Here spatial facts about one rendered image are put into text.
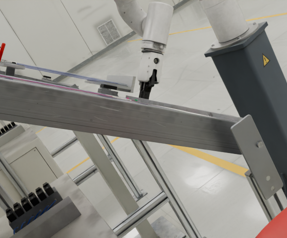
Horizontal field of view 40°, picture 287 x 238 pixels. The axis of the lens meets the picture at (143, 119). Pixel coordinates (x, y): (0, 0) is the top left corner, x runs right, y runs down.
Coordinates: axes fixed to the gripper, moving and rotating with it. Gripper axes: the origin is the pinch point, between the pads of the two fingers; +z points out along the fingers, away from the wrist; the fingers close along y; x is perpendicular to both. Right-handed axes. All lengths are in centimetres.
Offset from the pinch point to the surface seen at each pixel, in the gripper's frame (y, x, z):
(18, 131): 119, 26, 34
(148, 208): 10.0, -14.6, 41.3
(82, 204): -21.1, 20.7, 31.8
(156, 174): 10.0, -15.3, 27.7
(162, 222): 44, -41, 58
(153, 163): 11.0, -13.6, 23.8
